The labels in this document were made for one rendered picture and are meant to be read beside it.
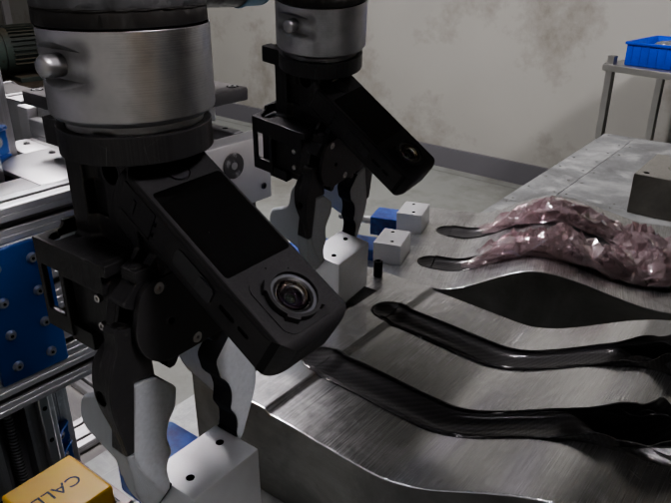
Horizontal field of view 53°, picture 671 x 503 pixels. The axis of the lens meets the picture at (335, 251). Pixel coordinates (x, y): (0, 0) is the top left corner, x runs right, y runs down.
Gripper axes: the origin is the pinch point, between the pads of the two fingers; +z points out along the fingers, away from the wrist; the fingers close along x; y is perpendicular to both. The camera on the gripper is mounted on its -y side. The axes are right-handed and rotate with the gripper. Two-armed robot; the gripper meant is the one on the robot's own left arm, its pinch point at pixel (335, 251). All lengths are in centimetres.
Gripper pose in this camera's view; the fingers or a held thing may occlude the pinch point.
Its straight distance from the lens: 67.0
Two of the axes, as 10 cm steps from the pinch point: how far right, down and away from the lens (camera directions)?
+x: -6.0, 4.5, -6.6
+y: -8.0, -3.6, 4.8
